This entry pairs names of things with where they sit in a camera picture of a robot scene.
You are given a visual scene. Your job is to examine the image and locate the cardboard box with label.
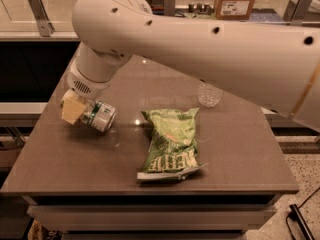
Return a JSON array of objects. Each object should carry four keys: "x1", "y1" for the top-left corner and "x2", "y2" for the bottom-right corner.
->
[{"x1": 214, "y1": 0, "x2": 255, "y2": 20}]

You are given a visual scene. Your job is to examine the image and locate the metal bracket post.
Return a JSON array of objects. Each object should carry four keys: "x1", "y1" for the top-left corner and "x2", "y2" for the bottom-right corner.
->
[
  {"x1": 283, "y1": 0, "x2": 320, "y2": 28},
  {"x1": 164, "y1": 0, "x2": 175, "y2": 16},
  {"x1": 28, "y1": 0, "x2": 54, "y2": 37}
]

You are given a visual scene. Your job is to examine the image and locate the middle metal bracket post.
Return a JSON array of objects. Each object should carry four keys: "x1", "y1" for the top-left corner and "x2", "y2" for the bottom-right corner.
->
[{"x1": 164, "y1": 0, "x2": 175, "y2": 16}]

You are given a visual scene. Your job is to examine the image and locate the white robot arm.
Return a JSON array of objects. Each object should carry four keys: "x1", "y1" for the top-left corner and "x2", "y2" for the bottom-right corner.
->
[{"x1": 67, "y1": 0, "x2": 320, "y2": 131}]

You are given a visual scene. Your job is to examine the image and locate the left metal bracket post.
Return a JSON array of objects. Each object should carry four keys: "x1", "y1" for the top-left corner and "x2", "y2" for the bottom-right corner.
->
[{"x1": 28, "y1": 0, "x2": 54, "y2": 37}]

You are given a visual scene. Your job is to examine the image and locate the right metal bracket post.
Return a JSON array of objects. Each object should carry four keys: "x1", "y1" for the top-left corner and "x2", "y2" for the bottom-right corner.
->
[{"x1": 283, "y1": 0, "x2": 320, "y2": 28}]

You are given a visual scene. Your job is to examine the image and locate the clear plastic water bottle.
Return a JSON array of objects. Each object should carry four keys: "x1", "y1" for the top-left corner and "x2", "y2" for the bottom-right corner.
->
[{"x1": 198, "y1": 82, "x2": 223, "y2": 108}]

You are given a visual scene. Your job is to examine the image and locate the green chip bag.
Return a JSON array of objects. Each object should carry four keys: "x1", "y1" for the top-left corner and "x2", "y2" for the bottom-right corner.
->
[{"x1": 137, "y1": 108, "x2": 203, "y2": 182}]

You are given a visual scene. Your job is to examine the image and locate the green white 7up can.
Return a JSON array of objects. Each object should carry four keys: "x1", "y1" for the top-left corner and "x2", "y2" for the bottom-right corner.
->
[{"x1": 80, "y1": 100, "x2": 117, "y2": 132}]

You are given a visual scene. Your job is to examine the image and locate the black cable on floor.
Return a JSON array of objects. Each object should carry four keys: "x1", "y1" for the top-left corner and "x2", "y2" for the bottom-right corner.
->
[{"x1": 285, "y1": 185, "x2": 320, "y2": 240}]

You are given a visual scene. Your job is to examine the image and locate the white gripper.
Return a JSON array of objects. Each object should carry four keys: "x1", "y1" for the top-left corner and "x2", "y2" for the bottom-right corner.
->
[{"x1": 61, "y1": 61, "x2": 110, "y2": 125}]

